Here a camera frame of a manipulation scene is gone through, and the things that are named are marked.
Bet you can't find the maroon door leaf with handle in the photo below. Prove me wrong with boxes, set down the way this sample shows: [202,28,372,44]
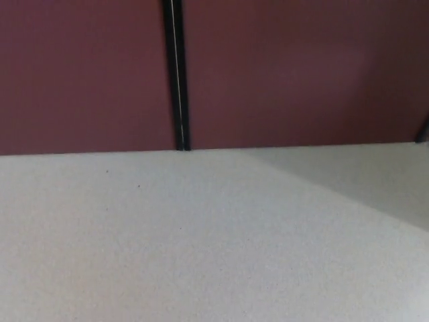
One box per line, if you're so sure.
[182,0,429,151]

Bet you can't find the black door edge strip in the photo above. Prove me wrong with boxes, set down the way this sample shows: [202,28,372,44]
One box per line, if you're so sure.
[162,0,192,152]

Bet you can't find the black door frame post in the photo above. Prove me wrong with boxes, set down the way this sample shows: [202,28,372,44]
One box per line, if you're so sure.
[415,113,429,145]

